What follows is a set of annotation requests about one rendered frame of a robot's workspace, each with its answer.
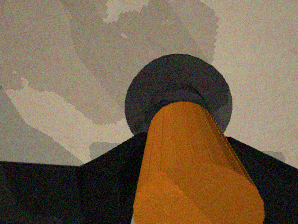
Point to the orange cylinder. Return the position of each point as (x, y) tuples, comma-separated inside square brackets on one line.
[(190, 174)]

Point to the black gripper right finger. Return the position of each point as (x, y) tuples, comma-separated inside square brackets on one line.
[(277, 183)]

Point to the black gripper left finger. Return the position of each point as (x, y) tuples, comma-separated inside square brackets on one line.
[(101, 191)]

